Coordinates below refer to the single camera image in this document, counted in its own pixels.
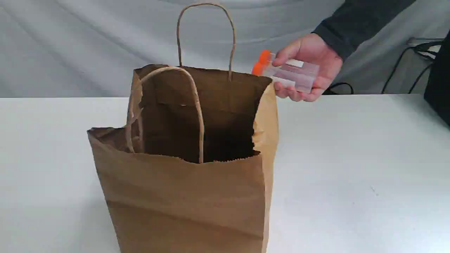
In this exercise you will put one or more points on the person's right hand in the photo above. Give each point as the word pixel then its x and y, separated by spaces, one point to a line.
pixel 313 49

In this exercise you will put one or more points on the clear tubes with orange caps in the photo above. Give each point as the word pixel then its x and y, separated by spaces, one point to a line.
pixel 294 73

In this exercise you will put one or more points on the brown paper bag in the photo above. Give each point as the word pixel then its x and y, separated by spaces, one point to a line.
pixel 192 170

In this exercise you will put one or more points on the dark grey sleeved forearm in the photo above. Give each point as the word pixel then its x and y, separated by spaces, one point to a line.
pixel 357 21

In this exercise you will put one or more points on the grey backdrop cloth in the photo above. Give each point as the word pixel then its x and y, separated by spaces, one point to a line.
pixel 89 48

